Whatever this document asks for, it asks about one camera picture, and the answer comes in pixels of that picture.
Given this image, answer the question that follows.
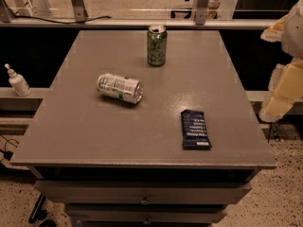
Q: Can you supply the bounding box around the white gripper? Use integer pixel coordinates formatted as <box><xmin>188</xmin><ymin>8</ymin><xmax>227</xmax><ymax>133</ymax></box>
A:
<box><xmin>258</xmin><ymin>0</ymin><xmax>303</xmax><ymax>123</ymax></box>

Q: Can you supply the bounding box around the silver green 7up can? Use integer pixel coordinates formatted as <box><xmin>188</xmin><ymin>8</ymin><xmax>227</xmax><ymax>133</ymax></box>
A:
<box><xmin>97</xmin><ymin>73</ymin><xmax>144</xmax><ymax>104</ymax></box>

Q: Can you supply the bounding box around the green soda can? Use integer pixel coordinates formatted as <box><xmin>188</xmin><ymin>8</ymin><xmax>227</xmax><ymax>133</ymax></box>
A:
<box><xmin>147</xmin><ymin>25</ymin><xmax>168</xmax><ymax>66</ymax></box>

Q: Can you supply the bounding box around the dark blue snack bar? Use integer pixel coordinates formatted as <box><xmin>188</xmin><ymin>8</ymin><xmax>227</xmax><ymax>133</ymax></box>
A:
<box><xmin>181</xmin><ymin>110</ymin><xmax>212</xmax><ymax>150</ymax></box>

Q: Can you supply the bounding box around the grey lower drawer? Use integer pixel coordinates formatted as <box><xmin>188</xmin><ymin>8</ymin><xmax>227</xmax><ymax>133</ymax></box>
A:
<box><xmin>65</xmin><ymin>204</ymin><xmax>226</xmax><ymax>224</ymax></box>

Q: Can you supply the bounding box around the grey drawer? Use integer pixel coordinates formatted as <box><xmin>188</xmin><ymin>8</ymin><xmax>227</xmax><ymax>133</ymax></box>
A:
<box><xmin>65</xmin><ymin>204</ymin><xmax>226</xmax><ymax>224</ymax></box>
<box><xmin>35</xmin><ymin>181</ymin><xmax>251</xmax><ymax>205</ymax></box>

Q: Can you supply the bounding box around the grey upper drawer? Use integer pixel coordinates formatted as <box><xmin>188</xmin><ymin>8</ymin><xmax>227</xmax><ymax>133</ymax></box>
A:
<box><xmin>35</xmin><ymin>181</ymin><xmax>251</xmax><ymax>205</ymax></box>

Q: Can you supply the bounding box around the white pump bottle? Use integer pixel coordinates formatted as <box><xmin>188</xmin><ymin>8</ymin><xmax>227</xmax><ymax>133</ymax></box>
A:
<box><xmin>5</xmin><ymin>63</ymin><xmax>31</xmax><ymax>96</ymax></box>

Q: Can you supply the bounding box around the metal frame post right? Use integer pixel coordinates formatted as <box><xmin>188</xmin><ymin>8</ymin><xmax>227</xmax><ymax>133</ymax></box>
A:
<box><xmin>193</xmin><ymin>0</ymin><xmax>209</xmax><ymax>25</ymax></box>

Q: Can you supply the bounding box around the metal frame post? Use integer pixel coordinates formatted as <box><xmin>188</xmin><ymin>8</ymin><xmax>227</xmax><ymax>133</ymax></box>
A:
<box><xmin>71</xmin><ymin>0</ymin><xmax>88</xmax><ymax>23</ymax></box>
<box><xmin>193</xmin><ymin>0</ymin><xmax>209</xmax><ymax>25</ymax></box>

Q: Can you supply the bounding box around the metal frame post left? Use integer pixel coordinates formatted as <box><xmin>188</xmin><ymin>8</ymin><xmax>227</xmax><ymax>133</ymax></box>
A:
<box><xmin>71</xmin><ymin>0</ymin><xmax>88</xmax><ymax>23</ymax></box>

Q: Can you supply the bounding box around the black cable on ledge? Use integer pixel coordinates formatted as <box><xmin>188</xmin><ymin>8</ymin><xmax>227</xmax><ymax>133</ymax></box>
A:
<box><xmin>9</xmin><ymin>8</ymin><xmax>113</xmax><ymax>25</ymax></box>

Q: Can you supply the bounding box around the black floor cable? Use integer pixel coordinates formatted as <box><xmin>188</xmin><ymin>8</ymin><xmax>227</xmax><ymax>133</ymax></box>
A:
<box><xmin>0</xmin><ymin>133</ymin><xmax>20</xmax><ymax>166</ymax></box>

